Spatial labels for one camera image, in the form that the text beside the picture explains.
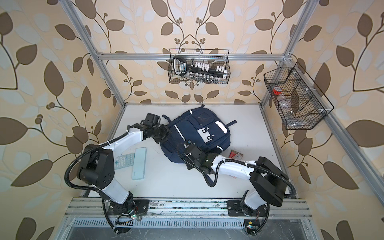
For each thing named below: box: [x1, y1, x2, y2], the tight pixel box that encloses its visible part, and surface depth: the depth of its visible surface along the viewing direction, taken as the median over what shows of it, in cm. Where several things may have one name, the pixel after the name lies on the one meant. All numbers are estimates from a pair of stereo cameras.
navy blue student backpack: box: [160, 104, 237, 164], surface depth 98 cm
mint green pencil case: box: [131, 147, 147, 181], surface depth 89 cm
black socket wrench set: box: [173, 55, 228, 84], surface depth 87 cm
